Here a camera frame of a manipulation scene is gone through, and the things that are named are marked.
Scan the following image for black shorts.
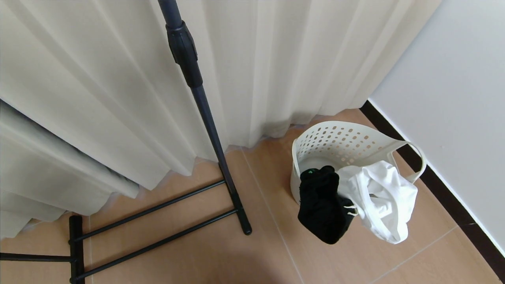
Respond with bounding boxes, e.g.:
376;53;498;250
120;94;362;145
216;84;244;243
297;165;356;245

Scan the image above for white laundry basket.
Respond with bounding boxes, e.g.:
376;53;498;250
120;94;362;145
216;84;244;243
290;121;428;206

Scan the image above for black clothes rack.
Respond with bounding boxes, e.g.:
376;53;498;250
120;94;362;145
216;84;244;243
0;0;253;284

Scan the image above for white curtain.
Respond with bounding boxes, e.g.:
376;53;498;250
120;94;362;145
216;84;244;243
0;99;141;240
0;0;443;192

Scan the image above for white garment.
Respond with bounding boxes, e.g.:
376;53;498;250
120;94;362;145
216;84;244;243
337;160;419;245

